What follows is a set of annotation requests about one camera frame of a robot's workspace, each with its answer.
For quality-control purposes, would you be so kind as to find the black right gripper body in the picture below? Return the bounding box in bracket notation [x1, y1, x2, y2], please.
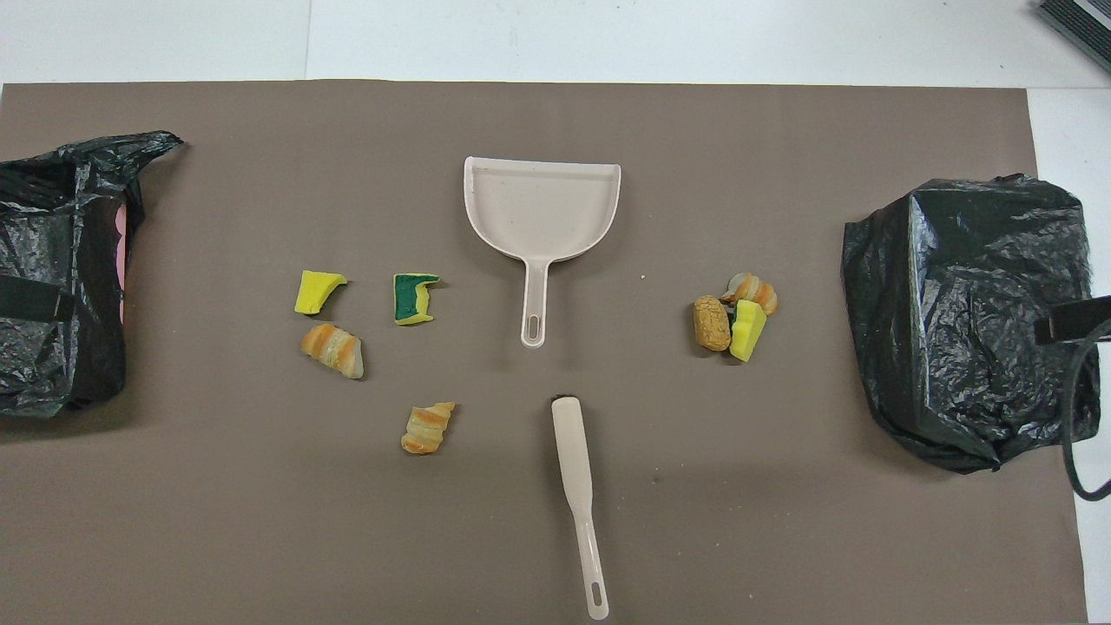
[1033, 295, 1111, 345]

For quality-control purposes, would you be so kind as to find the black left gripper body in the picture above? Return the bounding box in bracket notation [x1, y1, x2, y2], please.
[0, 276, 76, 320]

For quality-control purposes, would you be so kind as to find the yellow sponge wedge green base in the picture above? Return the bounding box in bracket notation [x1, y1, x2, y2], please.
[729, 299, 768, 363]

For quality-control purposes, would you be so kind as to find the brown bread roll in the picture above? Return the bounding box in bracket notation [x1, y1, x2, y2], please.
[693, 295, 733, 352]

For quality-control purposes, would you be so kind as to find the green and yellow sponge piece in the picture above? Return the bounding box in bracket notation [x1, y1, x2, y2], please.
[392, 273, 442, 326]

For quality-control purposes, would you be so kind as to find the beige plastic dustpan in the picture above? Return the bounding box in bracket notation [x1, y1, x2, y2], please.
[463, 156, 622, 349]

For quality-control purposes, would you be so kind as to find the beige hand brush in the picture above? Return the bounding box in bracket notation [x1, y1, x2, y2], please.
[550, 395, 610, 622]

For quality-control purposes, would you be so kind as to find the black plastic trash bag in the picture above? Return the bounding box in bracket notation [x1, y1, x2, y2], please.
[841, 174, 1101, 475]
[0, 130, 185, 419]

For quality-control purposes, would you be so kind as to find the pink plastic bin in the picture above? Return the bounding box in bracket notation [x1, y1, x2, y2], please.
[113, 201, 131, 324]

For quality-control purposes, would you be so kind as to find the dark grey ribbed object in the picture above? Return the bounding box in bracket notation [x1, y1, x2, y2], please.
[1035, 0, 1111, 51]

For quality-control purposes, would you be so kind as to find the brown table mat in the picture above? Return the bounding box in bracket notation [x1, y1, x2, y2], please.
[0, 80, 1090, 625]

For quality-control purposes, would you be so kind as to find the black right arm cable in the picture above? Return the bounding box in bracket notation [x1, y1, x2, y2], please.
[1061, 317, 1111, 502]

